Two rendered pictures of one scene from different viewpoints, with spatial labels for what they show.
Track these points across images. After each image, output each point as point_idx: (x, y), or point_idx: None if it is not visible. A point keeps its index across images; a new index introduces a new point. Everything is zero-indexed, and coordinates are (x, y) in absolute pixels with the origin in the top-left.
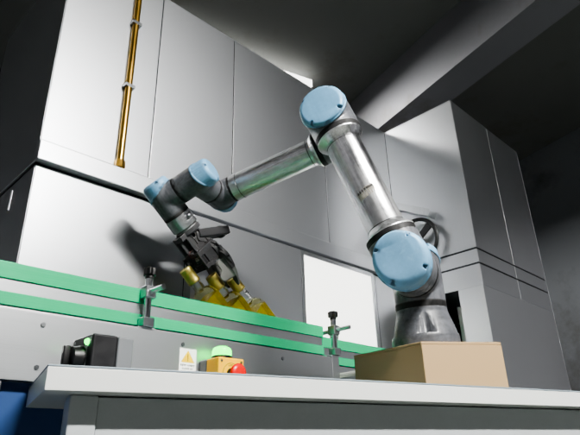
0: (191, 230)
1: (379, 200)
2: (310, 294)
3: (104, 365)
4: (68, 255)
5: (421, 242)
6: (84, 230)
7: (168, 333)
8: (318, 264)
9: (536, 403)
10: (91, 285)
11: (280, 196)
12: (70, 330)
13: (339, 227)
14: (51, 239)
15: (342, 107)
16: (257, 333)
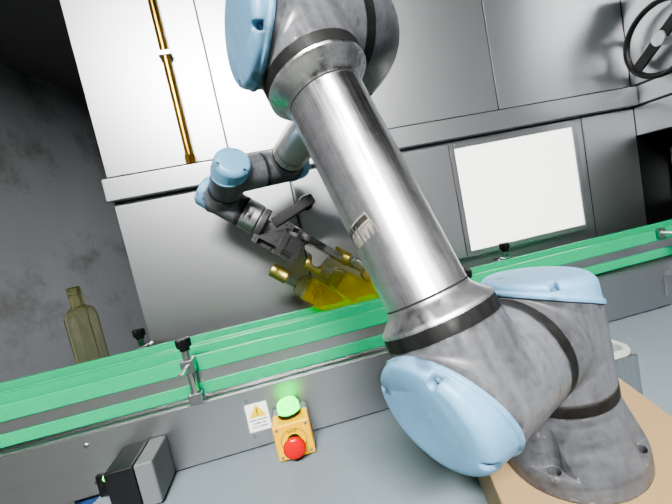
0: (258, 228)
1: (384, 259)
2: (470, 196)
3: (126, 499)
4: (179, 275)
5: (469, 418)
6: (184, 245)
7: (225, 397)
8: (478, 151)
9: None
10: (126, 381)
11: (410, 80)
12: (115, 439)
13: (513, 75)
14: (158, 269)
15: (264, 23)
16: (351, 341)
